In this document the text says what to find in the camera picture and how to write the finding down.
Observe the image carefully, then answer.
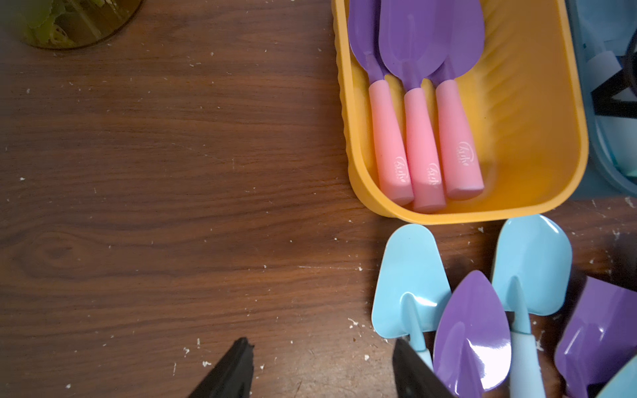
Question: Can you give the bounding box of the dark teal storage box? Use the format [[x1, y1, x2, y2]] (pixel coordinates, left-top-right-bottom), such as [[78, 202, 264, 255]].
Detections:
[[566, 1, 636, 200]]

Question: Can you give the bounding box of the potted green plant vase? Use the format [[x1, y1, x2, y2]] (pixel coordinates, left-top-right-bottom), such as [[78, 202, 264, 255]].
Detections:
[[8, 0, 144, 50]]

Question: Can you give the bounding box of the purple shovel pink handle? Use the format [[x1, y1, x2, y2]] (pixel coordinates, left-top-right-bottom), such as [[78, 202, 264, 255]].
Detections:
[[378, 0, 455, 213], [433, 270, 512, 397], [348, 0, 414, 206], [431, 0, 485, 201], [554, 277, 636, 397]]

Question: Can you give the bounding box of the teal shovel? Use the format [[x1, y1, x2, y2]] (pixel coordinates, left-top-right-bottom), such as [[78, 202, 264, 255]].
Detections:
[[491, 215, 572, 397], [597, 356, 637, 398], [372, 224, 451, 367]]

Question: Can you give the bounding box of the yellow plastic storage box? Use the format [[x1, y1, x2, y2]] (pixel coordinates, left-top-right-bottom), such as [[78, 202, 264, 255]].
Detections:
[[332, 1, 589, 226]]

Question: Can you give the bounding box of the teal shovel front centre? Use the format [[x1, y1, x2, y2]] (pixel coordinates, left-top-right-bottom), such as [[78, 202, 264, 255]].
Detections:
[[597, 356, 637, 398]]

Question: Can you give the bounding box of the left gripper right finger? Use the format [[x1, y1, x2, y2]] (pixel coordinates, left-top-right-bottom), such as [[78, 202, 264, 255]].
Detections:
[[392, 339, 454, 398]]

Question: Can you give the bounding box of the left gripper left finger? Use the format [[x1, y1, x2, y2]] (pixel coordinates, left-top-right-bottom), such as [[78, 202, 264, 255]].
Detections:
[[188, 337, 255, 398]]

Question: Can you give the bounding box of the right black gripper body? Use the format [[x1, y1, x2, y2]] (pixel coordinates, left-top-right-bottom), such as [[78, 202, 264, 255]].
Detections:
[[592, 33, 636, 119]]

